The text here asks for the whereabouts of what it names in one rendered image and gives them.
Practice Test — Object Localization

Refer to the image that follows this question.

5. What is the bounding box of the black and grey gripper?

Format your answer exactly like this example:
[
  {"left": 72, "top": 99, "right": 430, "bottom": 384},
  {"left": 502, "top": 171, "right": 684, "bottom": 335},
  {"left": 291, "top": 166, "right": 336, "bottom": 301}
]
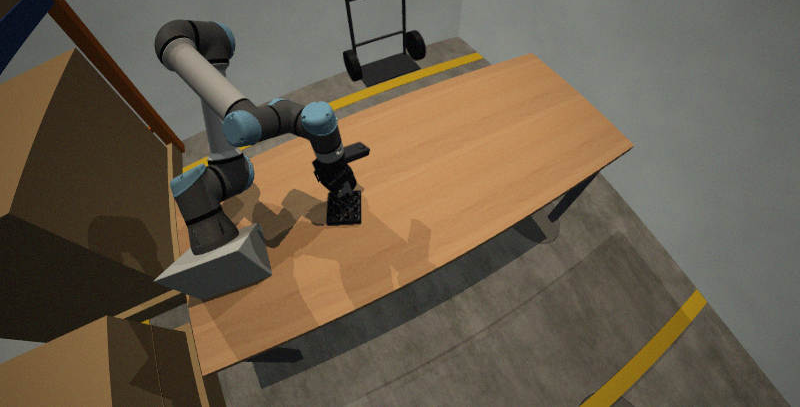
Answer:
[{"left": 312, "top": 153, "right": 357, "bottom": 198}]

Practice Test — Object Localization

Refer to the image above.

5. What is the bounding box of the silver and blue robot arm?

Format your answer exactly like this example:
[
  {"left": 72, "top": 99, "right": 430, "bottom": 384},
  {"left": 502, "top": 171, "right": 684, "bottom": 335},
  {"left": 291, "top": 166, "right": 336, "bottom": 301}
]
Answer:
[{"left": 154, "top": 20, "right": 370, "bottom": 255}]

